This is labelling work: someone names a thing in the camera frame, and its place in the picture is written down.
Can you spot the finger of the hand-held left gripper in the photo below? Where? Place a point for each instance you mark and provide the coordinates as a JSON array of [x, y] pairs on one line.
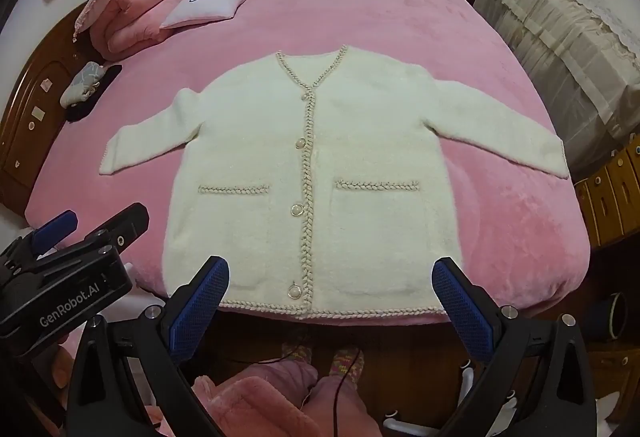
[[125, 223], [56, 226]]

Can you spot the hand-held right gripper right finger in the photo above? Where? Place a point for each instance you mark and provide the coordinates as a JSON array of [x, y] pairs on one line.
[[462, 312]]

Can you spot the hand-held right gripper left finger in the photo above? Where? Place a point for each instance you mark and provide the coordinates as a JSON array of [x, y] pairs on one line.
[[197, 312]]

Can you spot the white knitted cardigan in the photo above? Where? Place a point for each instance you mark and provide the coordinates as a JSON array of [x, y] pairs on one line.
[[350, 142]]

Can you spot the person's pink pajama legs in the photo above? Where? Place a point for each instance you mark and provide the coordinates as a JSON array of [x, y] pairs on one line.
[[260, 402]]

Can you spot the colourful knitted slipper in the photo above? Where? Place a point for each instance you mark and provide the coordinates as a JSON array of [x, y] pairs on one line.
[[346, 362], [299, 354]]

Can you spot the wooden headboard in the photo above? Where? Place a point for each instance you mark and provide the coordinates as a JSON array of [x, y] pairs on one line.
[[35, 117]]

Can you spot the grey bundled cloth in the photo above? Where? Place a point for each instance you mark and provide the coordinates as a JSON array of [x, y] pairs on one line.
[[80, 84]]

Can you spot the dark round bin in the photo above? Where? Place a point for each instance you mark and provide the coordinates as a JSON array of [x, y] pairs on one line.
[[607, 317]]

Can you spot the wooden drawer cabinet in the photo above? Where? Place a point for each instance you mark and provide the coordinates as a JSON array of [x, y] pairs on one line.
[[615, 197]]

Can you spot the pink folded quilt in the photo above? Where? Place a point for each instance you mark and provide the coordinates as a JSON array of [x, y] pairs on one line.
[[150, 17]]

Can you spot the pink plush bed blanket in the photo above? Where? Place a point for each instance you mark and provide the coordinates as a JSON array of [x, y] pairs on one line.
[[400, 27]]

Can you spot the lace covered furniture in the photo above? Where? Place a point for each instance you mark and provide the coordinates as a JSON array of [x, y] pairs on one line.
[[565, 17]]

